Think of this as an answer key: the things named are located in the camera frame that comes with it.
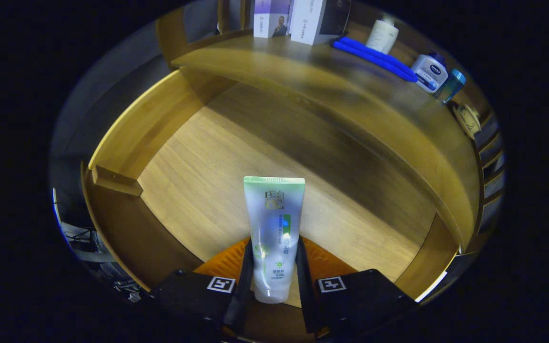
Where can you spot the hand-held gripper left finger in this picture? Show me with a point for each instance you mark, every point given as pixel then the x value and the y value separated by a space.
pixel 243 286

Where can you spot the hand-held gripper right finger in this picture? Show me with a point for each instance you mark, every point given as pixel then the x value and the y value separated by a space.
pixel 304 290

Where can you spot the white and green tube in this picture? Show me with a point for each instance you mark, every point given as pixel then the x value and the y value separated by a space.
pixel 274 228

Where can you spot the brown wooden cabinet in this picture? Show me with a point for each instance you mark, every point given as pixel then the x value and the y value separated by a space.
pixel 169 33

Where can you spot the beige lidded teacup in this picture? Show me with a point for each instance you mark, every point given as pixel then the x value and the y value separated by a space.
pixel 467 119

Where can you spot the blue folded cloth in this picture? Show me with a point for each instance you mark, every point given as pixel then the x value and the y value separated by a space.
pixel 374 56

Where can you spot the white bottle with blue cap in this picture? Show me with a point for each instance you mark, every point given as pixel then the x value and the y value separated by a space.
pixel 429 71

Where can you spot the teal bottle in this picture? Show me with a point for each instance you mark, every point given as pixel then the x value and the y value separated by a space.
pixel 452 85

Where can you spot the white pump bottle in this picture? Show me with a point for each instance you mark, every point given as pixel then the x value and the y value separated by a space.
pixel 383 35

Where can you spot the purple book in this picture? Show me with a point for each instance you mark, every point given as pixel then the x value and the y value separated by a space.
pixel 267 19

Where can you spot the white book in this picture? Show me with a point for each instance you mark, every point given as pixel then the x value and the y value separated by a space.
pixel 310 21

